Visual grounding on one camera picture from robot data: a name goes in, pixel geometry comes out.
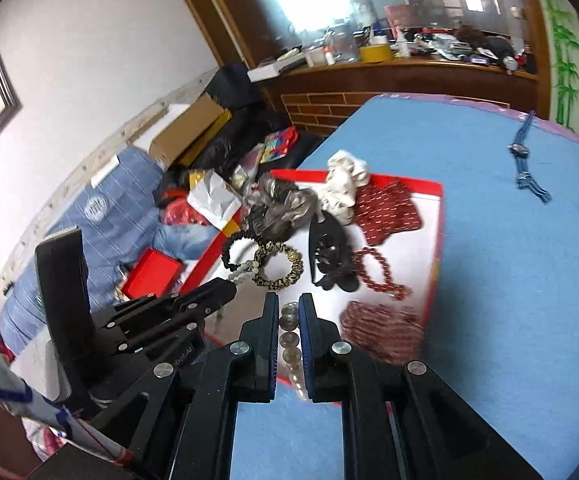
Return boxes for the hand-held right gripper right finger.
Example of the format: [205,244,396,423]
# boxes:
[298,291,545,480]

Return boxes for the blue plaid quilt bag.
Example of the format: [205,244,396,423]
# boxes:
[0,147,220,356]

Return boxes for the colourful package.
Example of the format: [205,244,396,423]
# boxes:
[260,127,300,163]

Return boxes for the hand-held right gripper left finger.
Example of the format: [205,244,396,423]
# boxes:
[84,292,280,480]

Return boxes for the pile of clutter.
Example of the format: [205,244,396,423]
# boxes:
[409,22,537,73]

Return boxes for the blue tablecloth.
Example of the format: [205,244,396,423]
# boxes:
[230,92,579,480]

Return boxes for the black bag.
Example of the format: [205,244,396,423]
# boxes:
[177,62,320,181]

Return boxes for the white paper bag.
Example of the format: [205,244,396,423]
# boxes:
[187,170,243,231]

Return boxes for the dark red bead bracelet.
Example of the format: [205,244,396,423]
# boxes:
[352,246,413,301]

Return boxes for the wooden counter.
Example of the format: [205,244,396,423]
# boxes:
[260,57,540,138]

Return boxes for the red dotted scrunchie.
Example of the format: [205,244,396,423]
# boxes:
[352,178,423,247]

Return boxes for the white flat box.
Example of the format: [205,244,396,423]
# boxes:
[247,62,283,83]

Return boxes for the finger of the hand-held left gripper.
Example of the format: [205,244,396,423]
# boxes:
[114,296,234,359]
[94,279,240,333]

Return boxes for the red plastic bag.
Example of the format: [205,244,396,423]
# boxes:
[162,195,210,228]

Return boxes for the red plaid scrunchie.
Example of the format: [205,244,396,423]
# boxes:
[339,300,425,363]

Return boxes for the cardboard box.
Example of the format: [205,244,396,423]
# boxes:
[148,95,233,166]

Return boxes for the small red box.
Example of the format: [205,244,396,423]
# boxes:
[121,249,183,301]

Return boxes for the leopard print hair tie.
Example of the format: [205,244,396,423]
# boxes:
[252,241,304,291]

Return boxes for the black bead bracelet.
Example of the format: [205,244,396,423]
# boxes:
[221,231,265,273]

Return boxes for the blue strap watch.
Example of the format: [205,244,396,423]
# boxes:
[507,110,553,206]

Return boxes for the pearl bead bracelet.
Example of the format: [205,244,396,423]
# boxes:
[227,257,313,403]

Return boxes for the black claw hair clip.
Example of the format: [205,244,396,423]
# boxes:
[307,210,363,293]

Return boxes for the bamboo wall painting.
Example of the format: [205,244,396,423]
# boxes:
[532,0,579,128]

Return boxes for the grey organza scrunchie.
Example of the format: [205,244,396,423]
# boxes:
[242,172,320,241]

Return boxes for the red box with white inside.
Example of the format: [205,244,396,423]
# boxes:
[180,169,445,361]

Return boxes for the white printed scrunchie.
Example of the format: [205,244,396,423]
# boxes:
[318,150,373,223]

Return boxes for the clear plastic container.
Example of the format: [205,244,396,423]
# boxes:
[332,32,359,63]

